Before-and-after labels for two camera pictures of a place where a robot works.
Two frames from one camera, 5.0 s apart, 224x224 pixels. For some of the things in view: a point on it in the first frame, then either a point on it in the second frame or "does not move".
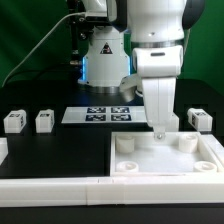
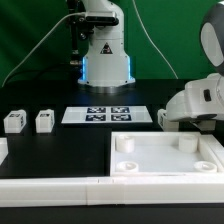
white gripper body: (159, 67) to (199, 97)
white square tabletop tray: (178, 154) does not move
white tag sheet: (104, 115) does not move
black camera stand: (79, 36) does not move
